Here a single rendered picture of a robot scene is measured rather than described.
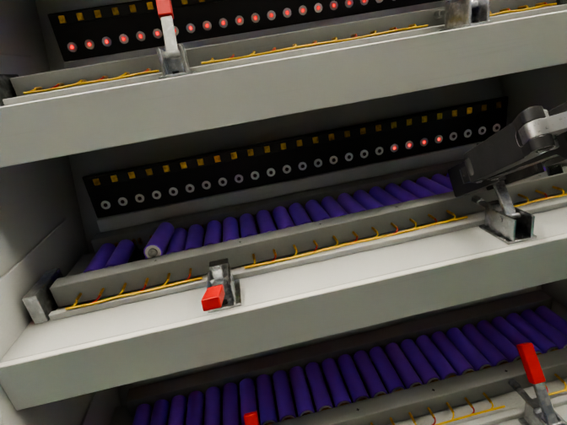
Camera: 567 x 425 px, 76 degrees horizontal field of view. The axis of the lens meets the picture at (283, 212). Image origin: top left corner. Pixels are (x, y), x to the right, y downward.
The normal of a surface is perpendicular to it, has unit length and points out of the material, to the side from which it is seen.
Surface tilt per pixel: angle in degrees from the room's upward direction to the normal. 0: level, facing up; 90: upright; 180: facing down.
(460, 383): 21
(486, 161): 91
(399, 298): 111
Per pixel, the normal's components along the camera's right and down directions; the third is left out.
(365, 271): -0.16, -0.91
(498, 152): -0.98, 0.22
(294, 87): 0.15, 0.35
